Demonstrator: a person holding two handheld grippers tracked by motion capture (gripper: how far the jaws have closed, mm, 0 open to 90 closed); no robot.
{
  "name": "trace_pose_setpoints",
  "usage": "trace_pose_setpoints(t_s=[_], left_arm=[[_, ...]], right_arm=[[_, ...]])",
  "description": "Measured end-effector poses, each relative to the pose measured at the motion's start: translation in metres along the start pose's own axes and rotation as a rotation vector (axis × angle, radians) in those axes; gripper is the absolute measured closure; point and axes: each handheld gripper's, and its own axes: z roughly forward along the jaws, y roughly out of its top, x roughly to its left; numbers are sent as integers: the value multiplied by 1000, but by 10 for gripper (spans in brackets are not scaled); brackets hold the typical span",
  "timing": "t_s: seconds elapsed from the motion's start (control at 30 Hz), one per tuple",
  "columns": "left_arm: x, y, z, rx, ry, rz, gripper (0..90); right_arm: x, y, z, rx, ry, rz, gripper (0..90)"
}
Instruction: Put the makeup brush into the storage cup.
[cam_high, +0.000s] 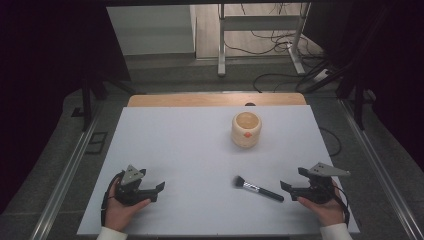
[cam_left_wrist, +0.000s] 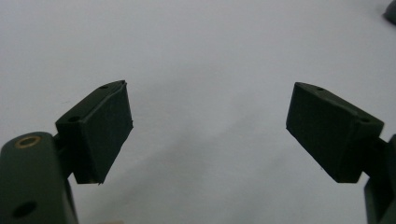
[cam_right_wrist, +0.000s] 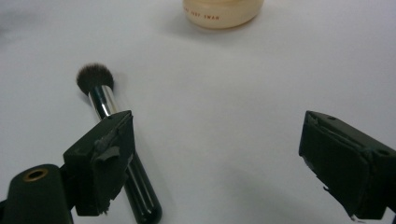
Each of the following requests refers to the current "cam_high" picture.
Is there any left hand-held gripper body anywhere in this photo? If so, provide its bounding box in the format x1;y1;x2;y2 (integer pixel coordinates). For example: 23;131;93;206
114;164;159;206

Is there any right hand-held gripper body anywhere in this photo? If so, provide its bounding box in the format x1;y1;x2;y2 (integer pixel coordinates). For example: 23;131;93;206
290;162;351;205

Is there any black makeup brush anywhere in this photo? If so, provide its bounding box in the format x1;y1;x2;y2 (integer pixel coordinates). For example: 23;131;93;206
232;175;285;203

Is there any cream cup with orange mark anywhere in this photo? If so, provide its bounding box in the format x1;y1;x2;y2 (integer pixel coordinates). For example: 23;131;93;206
231;111;263;149

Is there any person's right hand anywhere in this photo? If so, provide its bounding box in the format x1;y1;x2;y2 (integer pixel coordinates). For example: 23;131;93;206
296;181;346;228

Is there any person's left hand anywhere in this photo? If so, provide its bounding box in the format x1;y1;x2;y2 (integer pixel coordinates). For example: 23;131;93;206
104;179;152;233

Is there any white table mat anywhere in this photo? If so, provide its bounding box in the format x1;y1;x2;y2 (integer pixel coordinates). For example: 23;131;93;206
76;105;361;237

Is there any black floor plate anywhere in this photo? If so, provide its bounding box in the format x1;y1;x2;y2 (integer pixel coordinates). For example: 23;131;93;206
84;131;109;155

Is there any black metal stand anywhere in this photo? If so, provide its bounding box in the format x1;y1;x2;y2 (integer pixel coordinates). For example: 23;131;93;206
70;74;138;132
295;58;378;131

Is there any wooden table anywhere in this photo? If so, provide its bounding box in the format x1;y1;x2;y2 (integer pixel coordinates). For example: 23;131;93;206
127;92;308;108

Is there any white power strip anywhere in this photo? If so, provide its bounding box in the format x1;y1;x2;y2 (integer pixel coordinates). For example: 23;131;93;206
312;68;332;83

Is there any dark curtain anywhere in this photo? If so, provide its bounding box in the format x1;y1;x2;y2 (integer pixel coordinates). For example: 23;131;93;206
0;0;132;214
302;0;424;172

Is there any white cabinet panel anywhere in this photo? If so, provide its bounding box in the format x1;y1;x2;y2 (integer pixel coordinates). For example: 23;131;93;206
106;4;198;57

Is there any left hand-held gripper black cable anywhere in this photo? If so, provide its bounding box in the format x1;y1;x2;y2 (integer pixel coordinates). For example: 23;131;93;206
100;171;123;228

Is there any hand-held gripper black cable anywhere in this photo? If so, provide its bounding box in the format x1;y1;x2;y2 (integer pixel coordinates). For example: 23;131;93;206
100;171;123;228
332;185;351;228

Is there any right hand-held gripper black cable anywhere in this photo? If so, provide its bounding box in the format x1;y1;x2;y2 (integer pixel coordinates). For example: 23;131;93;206
332;185;351;228

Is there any thin black floor cable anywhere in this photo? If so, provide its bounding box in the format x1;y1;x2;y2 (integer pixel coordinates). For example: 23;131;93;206
319;126;343;158

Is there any grey metal floor rail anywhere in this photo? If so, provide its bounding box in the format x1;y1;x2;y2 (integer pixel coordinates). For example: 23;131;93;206
337;98;424;240
29;99;105;240

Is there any black looped floor cable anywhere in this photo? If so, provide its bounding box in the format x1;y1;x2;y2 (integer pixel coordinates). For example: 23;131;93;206
252;72;306;94

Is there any tangle of black floor cables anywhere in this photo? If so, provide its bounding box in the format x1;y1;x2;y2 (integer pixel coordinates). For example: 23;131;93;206
218;3;326;68

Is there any white metal desk frame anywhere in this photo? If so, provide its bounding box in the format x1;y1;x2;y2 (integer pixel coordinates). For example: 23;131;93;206
217;3;313;78

